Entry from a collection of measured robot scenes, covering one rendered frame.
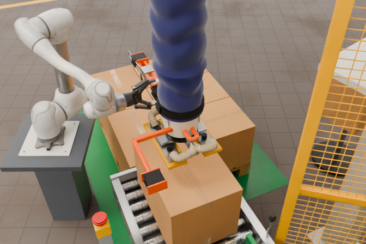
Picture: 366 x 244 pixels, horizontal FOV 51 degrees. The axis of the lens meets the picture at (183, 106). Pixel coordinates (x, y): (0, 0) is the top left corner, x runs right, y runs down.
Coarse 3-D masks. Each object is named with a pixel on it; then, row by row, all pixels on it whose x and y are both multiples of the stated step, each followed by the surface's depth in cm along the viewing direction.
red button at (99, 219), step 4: (96, 212) 176; (100, 212) 175; (104, 212) 176; (96, 216) 174; (100, 216) 174; (104, 216) 174; (92, 220) 173; (96, 220) 172; (100, 220) 172; (104, 220) 172; (96, 224) 171; (100, 224) 171
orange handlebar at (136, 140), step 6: (150, 78) 213; (156, 78) 213; (156, 132) 180; (162, 132) 181; (168, 132) 183; (186, 132) 180; (192, 132) 181; (138, 138) 178; (144, 138) 178; (150, 138) 180; (192, 138) 177; (132, 144) 177; (138, 150) 172; (144, 156) 169; (144, 162) 166; (150, 168) 164
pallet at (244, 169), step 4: (100, 120) 360; (100, 124) 370; (104, 132) 363; (108, 140) 340; (108, 144) 351; (112, 148) 330; (112, 152) 339; (116, 160) 327; (244, 164) 315; (248, 164) 317; (120, 168) 313; (232, 168) 311; (236, 168) 314; (240, 168) 316; (244, 168) 318; (248, 168) 321; (236, 172) 324; (240, 172) 319; (244, 172) 322; (248, 172) 324
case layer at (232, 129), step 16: (112, 80) 338; (128, 80) 338; (208, 80) 336; (144, 96) 320; (208, 96) 319; (224, 96) 318; (128, 112) 305; (144, 112) 304; (208, 112) 303; (224, 112) 303; (240, 112) 303; (112, 128) 291; (128, 128) 291; (144, 128) 290; (208, 128) 289; (224, 128) 289; (240, 128) 289; (112, 144) 322; (128, 144) 277; (224, 144) 288; (240, 144) 296; (128, 160) 266; (224, 160) 300; (240, 160) 309
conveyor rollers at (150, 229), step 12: (132, 180) 252; (132, 192) 244; (132, 204) 237; (144, 204) 237; (144, 216) 230; (144, 228) 224; (156, 228) 225; (156, 240) 218; (228, 240) 217; (240, 240) 218
